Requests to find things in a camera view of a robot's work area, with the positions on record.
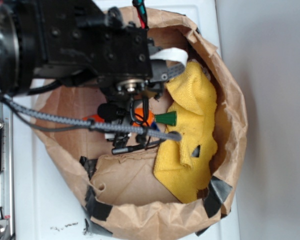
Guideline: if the brown paper bag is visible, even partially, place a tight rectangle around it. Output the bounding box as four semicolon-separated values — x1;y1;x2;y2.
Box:
35;8;248;240

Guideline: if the metal bracket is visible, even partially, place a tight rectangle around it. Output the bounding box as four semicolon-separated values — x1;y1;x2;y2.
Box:
0;219;11;240

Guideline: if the aluminium rail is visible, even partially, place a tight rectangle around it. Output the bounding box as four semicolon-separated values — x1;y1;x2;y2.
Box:
0;103;16;240

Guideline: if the grey braided cable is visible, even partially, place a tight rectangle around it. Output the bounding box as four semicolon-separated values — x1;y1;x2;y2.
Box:
0;96;183;142

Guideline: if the orange plastic carrot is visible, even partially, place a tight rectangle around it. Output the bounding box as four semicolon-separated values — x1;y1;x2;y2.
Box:
82;107;177;127

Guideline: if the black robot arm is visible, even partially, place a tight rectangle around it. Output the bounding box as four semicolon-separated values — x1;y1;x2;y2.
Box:
0;0;169;96

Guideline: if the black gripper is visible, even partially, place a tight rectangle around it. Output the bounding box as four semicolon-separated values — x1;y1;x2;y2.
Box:
33;0;168;99

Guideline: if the white ribbon cable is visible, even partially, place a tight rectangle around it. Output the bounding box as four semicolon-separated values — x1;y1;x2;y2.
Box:
149;48;188;65

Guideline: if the yellow cloth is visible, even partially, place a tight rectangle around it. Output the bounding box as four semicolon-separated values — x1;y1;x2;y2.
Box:
153;61;218;204

